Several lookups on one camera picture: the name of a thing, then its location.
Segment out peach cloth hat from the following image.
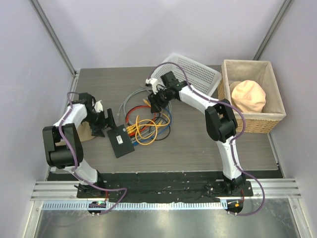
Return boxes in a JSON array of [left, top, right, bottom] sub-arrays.
[[229, 80, 266, 113]]

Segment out grey ethernet cable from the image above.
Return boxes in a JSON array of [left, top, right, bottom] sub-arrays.
[[118, 86, 174, 117]]

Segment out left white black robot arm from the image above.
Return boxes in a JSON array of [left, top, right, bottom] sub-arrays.
[[42, 93, 116, 198]]

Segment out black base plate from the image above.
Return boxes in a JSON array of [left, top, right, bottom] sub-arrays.
[[47, 169, 283, 194]]

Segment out aluminium rail frame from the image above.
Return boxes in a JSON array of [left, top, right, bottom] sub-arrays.
[[24, 178, 312, 238]]

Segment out yellow ethernet cable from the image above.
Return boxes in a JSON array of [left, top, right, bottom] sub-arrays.
[[126, 115, 171, 146]]

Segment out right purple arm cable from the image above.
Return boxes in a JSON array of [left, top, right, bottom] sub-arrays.
[[148, 61, 266, 217]]

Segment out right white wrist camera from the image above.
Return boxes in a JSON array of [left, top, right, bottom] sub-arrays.
[[145, 78, 159, 94]]

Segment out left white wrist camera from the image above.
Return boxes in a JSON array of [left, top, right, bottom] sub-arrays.
[[94, 100, 104, 113]]

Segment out black network switch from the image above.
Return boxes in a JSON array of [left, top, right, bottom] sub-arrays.
[[107, 124, 135, 158]]

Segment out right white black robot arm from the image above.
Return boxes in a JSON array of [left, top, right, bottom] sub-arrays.
[[145, 71, 246, 196]]

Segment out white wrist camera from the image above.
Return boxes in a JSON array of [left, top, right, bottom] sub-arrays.
[[94, 100, 104, 113], [145, 78, 159, 94]]

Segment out black ethernet cable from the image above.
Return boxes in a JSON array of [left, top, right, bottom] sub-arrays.
[[133, 109, 171, 134]]

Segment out wicker basket with liner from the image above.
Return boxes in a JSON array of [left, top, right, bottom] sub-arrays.
[[217, 59, 286, 134]]

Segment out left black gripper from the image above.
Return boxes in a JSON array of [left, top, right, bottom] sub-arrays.
[[83, 109, 118, 137]]

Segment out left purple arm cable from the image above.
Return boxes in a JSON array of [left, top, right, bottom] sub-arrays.
[[59, 91, 127, 216]]

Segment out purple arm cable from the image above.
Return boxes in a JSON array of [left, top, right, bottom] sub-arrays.
[[148, 61, 266, 217], [59, 91, 127, 216]]

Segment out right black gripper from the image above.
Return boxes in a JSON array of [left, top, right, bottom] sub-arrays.
[[148, 87, 172, 114]]

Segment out white plastic perforated basket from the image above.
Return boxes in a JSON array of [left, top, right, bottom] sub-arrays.
[[151, 53, 222, 96]]

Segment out blue ethernet cable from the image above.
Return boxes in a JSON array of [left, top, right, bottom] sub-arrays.
[[132, 103, 173, 144]]

